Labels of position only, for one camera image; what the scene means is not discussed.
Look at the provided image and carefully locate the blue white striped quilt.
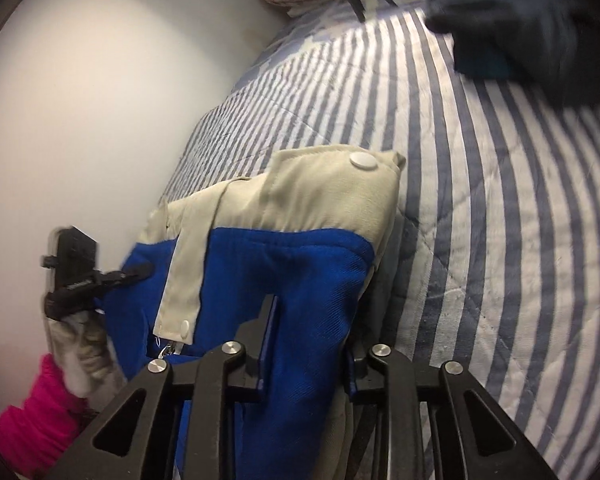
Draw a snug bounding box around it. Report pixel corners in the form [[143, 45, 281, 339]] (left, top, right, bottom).
[[157, 0, 600, 480]]

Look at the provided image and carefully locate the dark blue clothes pile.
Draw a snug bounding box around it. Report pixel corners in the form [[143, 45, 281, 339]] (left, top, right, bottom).
[[422, 0, 600, 107]]

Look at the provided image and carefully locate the person's left forearm pink sleeve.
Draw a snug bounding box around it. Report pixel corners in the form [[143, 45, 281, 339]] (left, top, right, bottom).
[[0, 354, 91, 480]]

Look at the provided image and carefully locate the person's left hand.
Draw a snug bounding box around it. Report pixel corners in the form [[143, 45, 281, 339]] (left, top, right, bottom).
[[46, 307, 127, 397]]

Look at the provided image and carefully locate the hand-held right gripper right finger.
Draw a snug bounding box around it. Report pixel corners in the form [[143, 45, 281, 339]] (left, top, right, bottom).
[[342, 341, 556, 480]]

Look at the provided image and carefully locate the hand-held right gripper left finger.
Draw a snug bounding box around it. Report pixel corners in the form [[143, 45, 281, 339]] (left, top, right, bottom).
[[45, 294, 282, 480]]

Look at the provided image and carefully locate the beige and blue jacket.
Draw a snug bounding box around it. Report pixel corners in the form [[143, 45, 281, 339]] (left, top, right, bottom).
[[102, 145, 407, 480]]

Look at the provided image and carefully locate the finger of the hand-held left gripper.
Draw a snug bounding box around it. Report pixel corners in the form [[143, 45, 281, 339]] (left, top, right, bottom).
[[95, 261, 155, 288]]

